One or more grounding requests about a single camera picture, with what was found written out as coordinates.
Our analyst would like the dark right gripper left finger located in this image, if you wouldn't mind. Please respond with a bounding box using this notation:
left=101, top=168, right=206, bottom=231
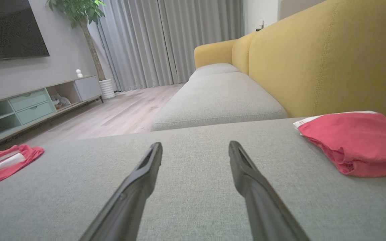
left=79, top=142, right=164, bottom=241

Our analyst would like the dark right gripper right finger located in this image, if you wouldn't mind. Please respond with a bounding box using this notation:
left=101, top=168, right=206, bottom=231
left=228, top=141, right=311, bottom=241

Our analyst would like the red and white jersey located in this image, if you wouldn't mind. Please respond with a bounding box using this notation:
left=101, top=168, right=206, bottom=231
left=0, top=144, right=45, bottom=191

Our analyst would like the red garment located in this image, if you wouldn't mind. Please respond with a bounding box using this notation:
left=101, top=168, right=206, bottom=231
left=293, top=111, right=386, bottom=178

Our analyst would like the large grey sofa seat cushion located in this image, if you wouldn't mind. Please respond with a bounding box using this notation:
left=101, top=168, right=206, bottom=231
left=0, top=117, right=386, bottom=241

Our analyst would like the white ribbed planter pot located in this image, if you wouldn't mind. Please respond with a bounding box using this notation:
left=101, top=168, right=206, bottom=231
left=99, top=79, right=116, bottom=100

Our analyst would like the small grey sofa seat cushion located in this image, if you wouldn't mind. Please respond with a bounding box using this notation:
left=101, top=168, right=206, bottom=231
left=151, top=72, right=289, bottom=132

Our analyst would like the clutter on cabinet shelf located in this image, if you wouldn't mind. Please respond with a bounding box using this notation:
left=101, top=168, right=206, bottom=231
left=50, top=94, right=71, bottom=110

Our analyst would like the grey green television cabinet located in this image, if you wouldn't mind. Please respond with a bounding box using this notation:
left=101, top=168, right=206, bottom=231
left=0, top=75, right=104, bottom=153

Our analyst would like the grey curtain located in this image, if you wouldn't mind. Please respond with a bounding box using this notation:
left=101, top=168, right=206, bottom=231
left=158, top=0, right=245, bottom=85
left=88, top=0, right=163, bottom=92

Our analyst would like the yellow sofa backrest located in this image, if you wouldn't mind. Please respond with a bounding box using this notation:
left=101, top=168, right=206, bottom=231
left=194, top=0, right=386, bottom=123

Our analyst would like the green potted tree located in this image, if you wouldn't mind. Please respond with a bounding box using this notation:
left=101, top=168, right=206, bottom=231
left=46, top=0, right=107, bottom=81

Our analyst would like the black wall television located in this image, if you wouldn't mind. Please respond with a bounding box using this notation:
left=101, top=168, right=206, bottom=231
left=0, top=0, right=50, bottom=62

